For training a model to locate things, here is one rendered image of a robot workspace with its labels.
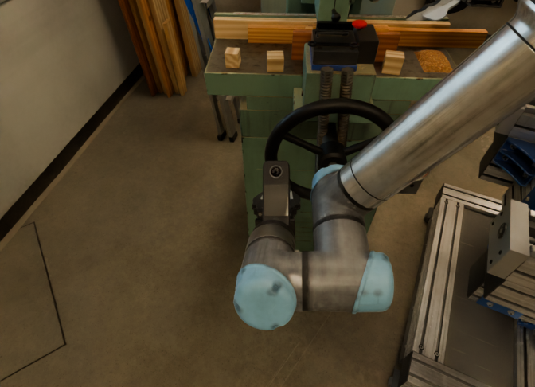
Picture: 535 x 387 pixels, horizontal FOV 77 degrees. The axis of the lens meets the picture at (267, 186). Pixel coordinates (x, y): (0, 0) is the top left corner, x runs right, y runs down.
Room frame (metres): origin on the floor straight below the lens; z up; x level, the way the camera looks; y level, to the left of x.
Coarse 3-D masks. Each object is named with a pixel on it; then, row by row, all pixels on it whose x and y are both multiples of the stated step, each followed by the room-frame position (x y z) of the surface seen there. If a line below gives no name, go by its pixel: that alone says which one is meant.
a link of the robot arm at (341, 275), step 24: (336, 240) 0.24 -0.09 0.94; (360, 240) 0.24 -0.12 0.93; (312, 264) 0.20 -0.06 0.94; (336, 264) 0.20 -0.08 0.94; (360, 264) 0.20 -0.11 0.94; (384, 264) 0.20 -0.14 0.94; (312, 288) 0.18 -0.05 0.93; (336, 288) 0.18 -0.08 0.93; (360, 288) 0.17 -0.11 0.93; (384, 288) 0.17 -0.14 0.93
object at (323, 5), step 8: (320, 0) 0.82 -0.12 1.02; (328, 0) 0.82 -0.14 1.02; (336, 0) 0.82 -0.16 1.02; (344, 0) 0.82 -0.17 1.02; (320, 8) 0.82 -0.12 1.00; (328, 8) 0.82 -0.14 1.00; (336, 8) 0.82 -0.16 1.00; (344, 8) 0.82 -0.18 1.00; (320, 16) 0.82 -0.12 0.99; (328, 16) 0.82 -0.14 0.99; (344, 16) 0.82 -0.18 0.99
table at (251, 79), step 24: (216, 48) 0.84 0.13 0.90; (240, 48) 0.84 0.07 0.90; (264, 48) 0.84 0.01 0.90; (288, 48) 0.84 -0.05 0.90; (408, 48) 0.84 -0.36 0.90; (432, 48) 0.84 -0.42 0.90; (216, 72) 0.72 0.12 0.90; (240, 72) 0.72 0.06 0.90; (264, 72) 0.72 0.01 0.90; (288, 72) 0.72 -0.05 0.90; (408, 72) 0.72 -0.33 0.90; (432, 72) 0.72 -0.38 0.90; (288, 96) 0.71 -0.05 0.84; (384, 96) 0.70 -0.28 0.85; (408, 96) 0.70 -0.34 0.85; (312, 120) 0.61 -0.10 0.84; (336, 120) 0.61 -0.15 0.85; (360, 120) 0.61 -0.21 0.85
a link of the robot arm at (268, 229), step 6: (258, 228) 0.30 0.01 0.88; (264, 228) 0.29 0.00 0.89; (270, 228) 0.29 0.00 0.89; (276, 228) 0.29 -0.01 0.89; (282, 228) 0.29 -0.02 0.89; (252, 234) 0.29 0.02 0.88; (258, 234) 0.28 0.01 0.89; (264, 234) 0.27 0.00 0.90; (270, 234) 0.27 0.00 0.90; (276, 234) 0.27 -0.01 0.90; (282, 234) 0.28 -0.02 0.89; (288, 234) 0.28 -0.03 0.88; (252, 240) 0.29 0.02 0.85; (288, 240) 0.27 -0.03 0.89; (294, 240) 0.28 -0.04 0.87; (246, 246) 0.27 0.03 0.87; (294, 246) 0.27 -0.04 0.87
